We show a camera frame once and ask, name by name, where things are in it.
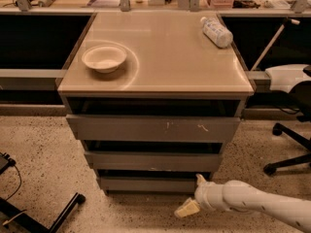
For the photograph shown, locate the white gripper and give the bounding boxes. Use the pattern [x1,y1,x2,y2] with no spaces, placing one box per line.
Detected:
[174,174,227,218]

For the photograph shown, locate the grey bottom drawer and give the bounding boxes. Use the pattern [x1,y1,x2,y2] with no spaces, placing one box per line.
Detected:
[97,177,196,193]

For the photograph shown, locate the grey drawer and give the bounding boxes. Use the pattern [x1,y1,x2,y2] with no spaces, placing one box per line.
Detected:
[85,151,222,172]
[66,115,240,143]
[97,177,196,193]

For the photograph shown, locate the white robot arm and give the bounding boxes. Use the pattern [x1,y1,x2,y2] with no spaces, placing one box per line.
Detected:
[174,174,311,233]

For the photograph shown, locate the grey middle drawer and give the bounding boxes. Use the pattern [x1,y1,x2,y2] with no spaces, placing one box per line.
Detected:
[85,151,222,172]

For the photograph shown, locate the grey drawer cabinet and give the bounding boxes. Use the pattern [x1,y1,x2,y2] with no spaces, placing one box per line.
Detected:
[58,11,254,180]

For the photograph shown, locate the grey top drawer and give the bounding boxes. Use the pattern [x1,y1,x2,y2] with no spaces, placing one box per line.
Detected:
[66,115,240,143]

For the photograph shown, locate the black office chair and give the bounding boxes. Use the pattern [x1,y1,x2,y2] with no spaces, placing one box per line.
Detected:
[263,64,311,176]

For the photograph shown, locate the clear plastic water bottle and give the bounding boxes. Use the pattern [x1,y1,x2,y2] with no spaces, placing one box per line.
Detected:
[200,17,233,49]

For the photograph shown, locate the white paper bowl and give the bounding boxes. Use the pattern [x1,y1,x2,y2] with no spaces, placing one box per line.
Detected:
[82,46,127,74]

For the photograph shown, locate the white stick with tip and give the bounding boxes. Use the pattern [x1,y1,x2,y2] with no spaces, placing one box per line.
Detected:
[251,17,300,71]

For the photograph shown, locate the black gadgets on desk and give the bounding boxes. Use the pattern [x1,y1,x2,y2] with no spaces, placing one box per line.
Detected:
[232,0,260,9]

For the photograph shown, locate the black metal stand frame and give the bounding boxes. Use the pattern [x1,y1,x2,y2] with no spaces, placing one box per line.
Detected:
[0,192,86,233]

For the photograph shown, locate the black device with cable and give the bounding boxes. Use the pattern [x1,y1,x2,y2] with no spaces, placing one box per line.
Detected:
[0,152,22,200]

